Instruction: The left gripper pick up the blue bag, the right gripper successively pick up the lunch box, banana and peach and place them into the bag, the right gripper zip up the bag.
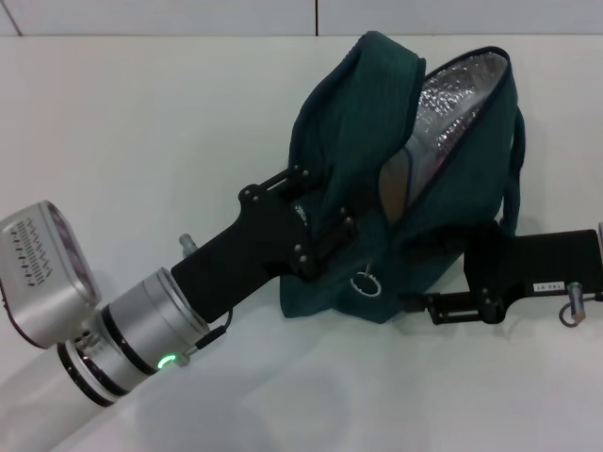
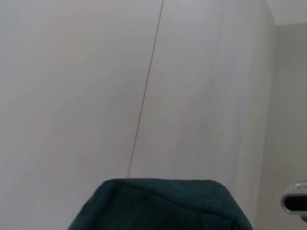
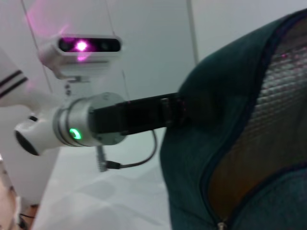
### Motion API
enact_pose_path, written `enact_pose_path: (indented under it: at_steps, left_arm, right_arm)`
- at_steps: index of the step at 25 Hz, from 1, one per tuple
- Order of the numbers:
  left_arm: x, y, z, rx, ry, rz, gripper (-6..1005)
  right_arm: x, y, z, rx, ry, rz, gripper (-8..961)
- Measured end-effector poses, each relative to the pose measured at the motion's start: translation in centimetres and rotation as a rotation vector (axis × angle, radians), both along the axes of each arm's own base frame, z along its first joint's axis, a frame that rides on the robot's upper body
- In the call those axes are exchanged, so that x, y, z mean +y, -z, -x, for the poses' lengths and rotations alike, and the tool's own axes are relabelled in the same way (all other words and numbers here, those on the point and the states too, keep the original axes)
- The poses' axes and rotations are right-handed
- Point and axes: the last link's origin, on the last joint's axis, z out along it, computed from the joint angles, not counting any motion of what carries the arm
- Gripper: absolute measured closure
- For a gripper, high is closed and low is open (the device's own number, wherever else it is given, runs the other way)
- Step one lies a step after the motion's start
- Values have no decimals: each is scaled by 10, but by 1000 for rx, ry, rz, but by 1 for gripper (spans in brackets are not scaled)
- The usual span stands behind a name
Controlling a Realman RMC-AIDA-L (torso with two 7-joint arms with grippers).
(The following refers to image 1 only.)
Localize clear plastic box blue lid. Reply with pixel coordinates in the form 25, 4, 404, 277
378, 144, 418, 225

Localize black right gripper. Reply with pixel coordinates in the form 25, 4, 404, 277
398, 219, 603, 327

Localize dark teal zipper lunch bag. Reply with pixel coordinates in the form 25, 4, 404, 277
278, 30, 528, 327

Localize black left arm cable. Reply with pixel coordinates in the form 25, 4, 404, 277
176, 308, 235, 368

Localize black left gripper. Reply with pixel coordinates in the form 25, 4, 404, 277
170, 165, 358, 325

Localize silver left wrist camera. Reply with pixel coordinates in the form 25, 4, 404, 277
0, 200, 103, 350

